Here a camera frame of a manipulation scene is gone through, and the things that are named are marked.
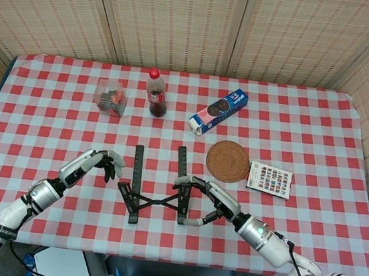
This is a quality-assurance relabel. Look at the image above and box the cola bottle with red cap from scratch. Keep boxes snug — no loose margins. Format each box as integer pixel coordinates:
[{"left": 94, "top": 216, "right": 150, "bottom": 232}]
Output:
[{"left": 142, "top": 67, "right": 172, "bottom": 119}]

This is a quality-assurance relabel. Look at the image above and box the blue cookie box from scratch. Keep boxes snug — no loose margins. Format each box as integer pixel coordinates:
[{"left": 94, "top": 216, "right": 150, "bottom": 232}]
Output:
[{"left": 187, "top": 83, "right": 249, "bottom": 142}]

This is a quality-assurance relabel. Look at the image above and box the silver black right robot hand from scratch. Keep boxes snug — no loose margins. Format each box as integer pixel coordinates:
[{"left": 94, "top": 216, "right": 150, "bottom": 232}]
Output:
[{"left": 167, "top": 173, "right": 246, "bottom": 233}]

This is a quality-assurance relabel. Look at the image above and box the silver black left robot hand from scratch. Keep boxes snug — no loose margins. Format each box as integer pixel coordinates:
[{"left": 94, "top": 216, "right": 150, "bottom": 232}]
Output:
[{"left": 56, "top": 144, "right": 127, "bottom": 196}]

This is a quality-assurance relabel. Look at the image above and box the bamboo folding screen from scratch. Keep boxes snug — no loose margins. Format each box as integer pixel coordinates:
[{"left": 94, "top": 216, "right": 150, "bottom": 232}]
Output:
[{"left": 0, "top": 0, "right": 369, "bottom": 192}]

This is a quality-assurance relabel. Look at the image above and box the red white checked tablecloth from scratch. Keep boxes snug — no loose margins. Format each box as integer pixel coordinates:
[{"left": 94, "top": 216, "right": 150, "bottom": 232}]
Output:
[{"left": 0, "top": 49, "right": 369, "bottom": 276}]

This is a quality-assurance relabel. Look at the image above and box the round woven rattan coaster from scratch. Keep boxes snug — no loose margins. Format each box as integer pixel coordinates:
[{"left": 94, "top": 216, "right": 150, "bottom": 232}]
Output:
[{"left": 204, "top": 138, "right": 254, "bottom": 186}]

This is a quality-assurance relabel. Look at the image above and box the small blue object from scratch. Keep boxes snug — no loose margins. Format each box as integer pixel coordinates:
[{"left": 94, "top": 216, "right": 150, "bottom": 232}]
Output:
[{"left": 22, "top": 253, "right": 38, "bottom": 271}]

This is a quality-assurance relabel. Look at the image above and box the clear bag of snacks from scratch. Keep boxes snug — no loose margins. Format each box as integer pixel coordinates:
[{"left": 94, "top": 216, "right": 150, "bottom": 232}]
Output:
[{"left": 91, "top": 77, "right": 132, "bottom": 119}]

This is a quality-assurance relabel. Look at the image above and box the flat box with picture grid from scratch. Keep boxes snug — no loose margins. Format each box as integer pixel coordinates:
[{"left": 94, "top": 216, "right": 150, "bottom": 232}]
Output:
[{"left": 244, "top": 159, "right": 295, "bottom": 201}]

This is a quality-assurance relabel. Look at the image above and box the black folding stand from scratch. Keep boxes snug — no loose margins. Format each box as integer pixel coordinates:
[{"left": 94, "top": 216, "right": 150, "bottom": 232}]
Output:
[{"left": 112, "top": 138, "right": 201, "bottom": 232}]

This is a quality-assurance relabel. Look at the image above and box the white flat panel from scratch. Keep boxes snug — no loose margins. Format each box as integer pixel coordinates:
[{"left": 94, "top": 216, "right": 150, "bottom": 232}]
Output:
[{"left": 32, "top": 245, "right": 99, "bottom": 276}]

